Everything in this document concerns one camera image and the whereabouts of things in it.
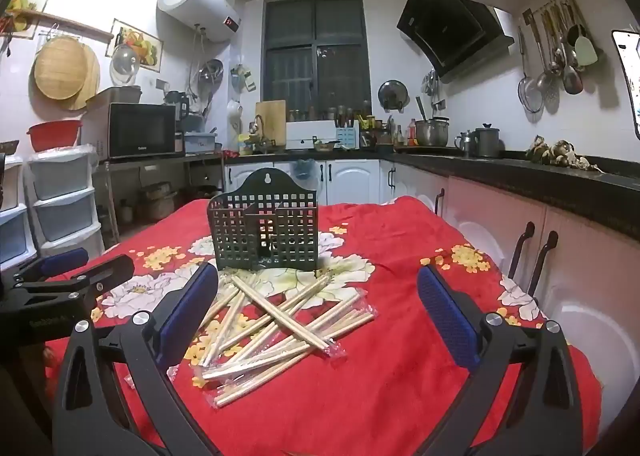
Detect wooden wall shelf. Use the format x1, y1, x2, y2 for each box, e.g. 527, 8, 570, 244
15, 10, 115, 42

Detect black electric kettle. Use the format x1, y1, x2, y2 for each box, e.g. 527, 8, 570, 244
164, 90, 190, 122

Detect black kitchen countertop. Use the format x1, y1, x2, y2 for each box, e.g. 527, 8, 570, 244
225, 143, 640, 242

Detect brown clay pot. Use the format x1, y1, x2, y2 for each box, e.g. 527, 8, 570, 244
137, 183, 178, 222

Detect glass pot lid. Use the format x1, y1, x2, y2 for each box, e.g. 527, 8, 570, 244
109, 43, 142, 86

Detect red plastic basin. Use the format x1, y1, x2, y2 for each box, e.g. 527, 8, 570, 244
26, 119, 82, 153

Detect pink lower cabinets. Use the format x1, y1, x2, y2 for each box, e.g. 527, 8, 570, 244
447, 175, 640, 437

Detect black range hood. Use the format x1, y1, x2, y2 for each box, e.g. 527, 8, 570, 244
396, 0, 515, 83

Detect round wooden board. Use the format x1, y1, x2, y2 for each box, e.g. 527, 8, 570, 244
60, 48, 102, 111

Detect condiment bottles cluster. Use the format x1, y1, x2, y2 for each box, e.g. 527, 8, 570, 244
390, 118, 418, 147

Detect white storage box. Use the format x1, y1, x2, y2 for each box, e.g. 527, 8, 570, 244
286, 120, 337, 151

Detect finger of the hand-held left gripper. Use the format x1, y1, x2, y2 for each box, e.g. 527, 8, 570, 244
15, 254, 137, 309
12, 247, 91, 287

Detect wooden cutting board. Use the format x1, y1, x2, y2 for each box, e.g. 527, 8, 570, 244
255, 100, 287, 147

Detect blue plastic container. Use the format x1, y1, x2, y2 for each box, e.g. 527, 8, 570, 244
183, 132, 218, 154

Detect row of hanging cooking utensils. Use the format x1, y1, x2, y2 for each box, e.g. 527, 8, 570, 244
522, 0, 599, 102

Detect row of spice jars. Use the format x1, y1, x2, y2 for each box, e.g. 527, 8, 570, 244
287, 103, 373, 122

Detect metal shelf table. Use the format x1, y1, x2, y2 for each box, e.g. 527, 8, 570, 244
92, 152, 225, 242

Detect hanging steel bowl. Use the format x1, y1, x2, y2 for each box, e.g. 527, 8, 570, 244
199, 58, 224, 87

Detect white water heater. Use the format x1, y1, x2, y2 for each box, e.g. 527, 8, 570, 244
157, 0, 242, 43

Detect blue plastic bag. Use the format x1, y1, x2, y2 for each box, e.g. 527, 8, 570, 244
291, 158, 317, 182

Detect white lower cabinets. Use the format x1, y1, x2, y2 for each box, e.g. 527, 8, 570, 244
224, 158, 451, 209

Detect black perforated utensil holder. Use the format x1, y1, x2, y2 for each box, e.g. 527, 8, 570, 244
207, 168, 321, 273

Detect round bamboo tray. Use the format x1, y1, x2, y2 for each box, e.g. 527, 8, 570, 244
33, 36, 91, 99

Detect brown dried food pile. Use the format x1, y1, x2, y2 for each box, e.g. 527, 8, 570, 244
525, 135, 603, 172

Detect dark hanging pot lid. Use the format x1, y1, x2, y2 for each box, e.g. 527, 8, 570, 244
377, 80, 408, 113

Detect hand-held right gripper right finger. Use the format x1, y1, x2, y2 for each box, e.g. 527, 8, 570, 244
416, 264, 586, 456

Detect black microwave oven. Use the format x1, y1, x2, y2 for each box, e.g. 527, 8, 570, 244
80, 102, 178, 161

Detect pile of chopsticks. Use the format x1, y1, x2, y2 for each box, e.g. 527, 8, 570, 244
167, 272, 376, 408

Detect lidded steel canister pot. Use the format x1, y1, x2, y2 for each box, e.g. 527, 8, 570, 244
474, 123, 502, 158

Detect red floral blanket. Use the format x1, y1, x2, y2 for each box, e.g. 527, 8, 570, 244
45, 196, 603, 456

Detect dark barred window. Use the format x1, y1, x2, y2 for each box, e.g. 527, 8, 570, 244
262, 0, 372, 124

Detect white plastic drawer unit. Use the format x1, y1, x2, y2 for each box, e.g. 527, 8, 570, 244
0, 156, 37, 264
25, 146, 103, 257

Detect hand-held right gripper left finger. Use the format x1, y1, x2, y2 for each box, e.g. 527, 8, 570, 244
52, 261, 221, 456

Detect fruit wall picture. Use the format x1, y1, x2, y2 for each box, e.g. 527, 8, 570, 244
106, 18, 164, 73
2, 0, 51, 34

